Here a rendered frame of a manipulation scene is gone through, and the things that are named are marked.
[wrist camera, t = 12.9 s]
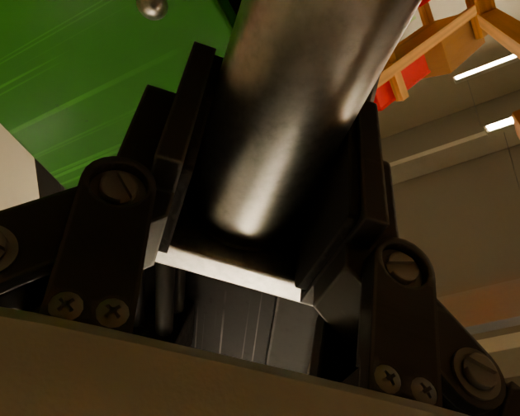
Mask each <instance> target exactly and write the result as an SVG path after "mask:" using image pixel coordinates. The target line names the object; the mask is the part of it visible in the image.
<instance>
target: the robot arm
mask: <svg viewBox="0 0 520 416"><path fill-rule="evenodd" d="M215 52H216V48H213V47H210V46H208V45H203V44H201V43H198V42H195V41H194V44H193V46H192V49H191V53H190V55H189V58H188V61H187V65H186V67H185V69H184V72H183V75H182V79H181V82H180V83H179V86H178V89H177V93H174V92H170V91H167V90H164V89H162V88H159V87H155V86H151V85H147V87H146V89H145V90H144V93H143V96H142V97H141V99H140V102H139V105H138V107H137V109H136V112H135V114H134V117H133V119H132V121H131V123H130V126H129V129H128V130H127V132H126V135H125V138H124V140H123V142H122V145H121V147H120V150H119V152H118V154H117V156H110V157H104V158H100V159H97V160H95V161H92V162H91V163H90V164H88V165H87V166H86V167H85V169H84V170H83V173H82V175H81V177H80V180H79V183H78V186H77V187H73V188H70V189H68V190H64V191H60V192H57V193H55V194H52V195H48V196H44V197H41V198H39V199H36V200H33V201H28V202H26V203H23V204H20V205H18V206H13V207H10V208H7V209H5V210H0V416H520V387H519V386H518V385H516V384H515V383H514V382H512V381H510V382H509V383H507V384H506V383H505V381H504V378H503V374H502V372H501V370H500V369H499V366H498V365H497V363H496V362H495V361H494V359H493V358H492V357H491V356H490V355H489V354H488V353H487V352H486V351H485V350H484V349H483V348H482V346H481V345H480V344H479V343H478V342H477V341H476V340H475V339H474V338H473V337H472V336H471V335H470V333H469V332H468V331H467V330H466V329H465V328H464V327H463V326H462V325H461V324H460V323H459V321H458V320H457V319H456V318H455V317H454V316H453V315H452V314H451V313H450V312H449V311H448V309H447V308H446V307H445V306H444V305H443V304H442V303H441V302H440V301H439V300H438V299H437V292H436V278H435V272H434V269H433V265H432V264H431V262H430V260H429V258H428V257H427V255H426V254H425V253H424V252H423V251H422V250H421V249H420V248H418V247H417V246H416V245H415V244H413V243H410V242H409V241H408V240H406V239H400V238H399V231H398V224H397V217H396V209H395V196H394V189H393V182H392V175H391V168H390V164H389V163H388V162H387V161H385V160H383V157H382V148H381V133H380V126H379V117H378V109H377V105H376V104H375V103H374V102H369V101H368V100H366V101H365V103H364V104H363V106H362V108H361V110H360V111H359V113H358V115H357V117H356V119H355V121H354V122H353V123H352V126H351V128H350V130H349V131H348V133H347V135H346V137H345V138H344V140H343V142H342V143H341V145H340V147H339V149H338V151H337V153H336V154H335V156H334V157H333V160H332V162H331V164H330V165H329V167H328V169H327V170H326V172H325V174H324V176H323V177H322V179H321V181H320V183H319V185H318V186H317V188H316V190H315V191H314V194H313V196H312V197H311V198H310V201H309V203H308V204H307V206H306V208H305V210H304V211H303V213H302V215H301V217H300V218H299V220H298V232H297V234H298V236H297V246H296V261H295V287H296V288H299V289H300V302H301V303H305V304H308V305H312V306H313V307H314V308H315V309H316V310H317V312H318V313H319V315H318V318H317V320H316V325H315V331H314V343H313V349H312V355H311V362H310V373H309V375H306V374H303V373H299V372H296V371H289V370H286V369H282V368H278V367H274V366H268V365H264V364H261V363H257V362H251V361H247V360H243V359H239V358H236V357H229V356H226V355H221V354H218V353H214V352H207V351H204V350H200V349H196V348H193V347H186V346H182V345H178V344H175V343H168V342H164V341H161V340H157V339H153V338H146V337H143V336H139V335H135V334H132V333H133V327H134V322H135V313H136V308H137V303H138V298H139V289H140V283H141V278H142V273H143V270H144V269H146V268H148V267H152V266H153V265H154V263H155V259H156V257H157V253H158V251H159V252H162V253H168V249H169V245H170V243H171V240H172V237H173V233H174V230H175V227H176V224H177V220H178V217H179V215H180V211H181V208H182V204H183V202H184V199H185V196H186V193H187V188H188V186H189V183H190V181H191V175H192V173H193V170H194V167H195V164H196V159H197V155H198V152H199V148H200V146H201V140H202V136H203V134H204V130H205V127H206V121H207V118H208V115H209V111H210V105H211V103H212V99H213V96H214V92H215V87H216V84H217V79H218V76H219V73H220V68H221V65H222V61H223V58H222V57H220V56H218V55H215Z"/></svg>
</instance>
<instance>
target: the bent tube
mask: <svg viewBox="0 0 520 416"><path fill-rule="evenodd" d="M421 1H422V0H242V1H241V3H240V6H239V11H238V14H237V16H236V20H235V23H234V27H233V30H232V33H231V36H230V38H229V43H228V46H227V50H226V52H225V56H224V60H223V63H222V65H221V69H220V73H219V76H218V79H217V84H216V87H215V92H214V96H213V99H212V103H211V105H210V111H209V115H208V118H207V121H206V127H205V130H204V134H203V136H202V140H201V146H200V148H199V152H198V155H197V159H196V164H195V167H194V170H193V173H192V175H191V181H190V183H189V186H188V188H187V193H186V196H185V199H184V202H183V204H182V208H181V211H180V215H179V217H178V220H177V224H176V227H175V230H174V233H173V237H172V240H171V243H170V245H169V249H168V253H162V252H159V251H158V253H157V257H156V259H155V262H158V263H162V264H165V265H168V266H171V267H176V268H179V269H182V270H185V271H189V272H194V273H196V274H200V275H202V276H206V277H211V278H215V279H217V280H221V281H226V282H228V283H232V284H235V285H238V286H243V287H246V288H249V289H252V290H255V291H261V292H264V293H267V294H270V295H275V296H278V297H281V298H284V299H288V300H293V301H295V302H299V303H301V302H300V289H299V288H296V287H295V261H296V246H297V236H298V234H297V232H298V220H299V218H300V217H301V215H302V213H303V211H304V210H305V208H306V206H307V204H308V203H309V201H310V198H311V197H312V196H313V194H314V191H315V190H316V188H317V186H318V185H319V183H320V181H321V179H322V177H323V176H324V174H325V172H326V170H327V169H328V167H329V165H330V164H331V162H332V160H333V157H334V156H335V154H336V153H337V151H338V149H339V147H340V145H341V143H342V142H343V140H344V138H345V137H346V135H347V133H348V131H349V130H350V128H351V126H352V123H353V122H354V121H355V119H356V117H357V115H358V113H359V111H360V110H361V108H362V106H363V104H364V103H365V101H366V99H367V97H368V96H369V94H370V92H371V90H372V88H373V87H374V85H375V83H376V81H377V79H378V78H379V77H380V75H381V72H382V70H383V69H384V67H385V65H386V63H387V62H388V60H389V58H390V56H391V55H392V53H393V51H394V49H395V47H396V46H397V44H398V43H399V40H400V38H401V36H402V35H403V34H404V31H405V30H406V28H407V26H408V24H409V23H410V21H411V19H412V17H413V15H414V13H415V12H416V10H417V9H418V6H419V4H420V3H421Z"/></svg>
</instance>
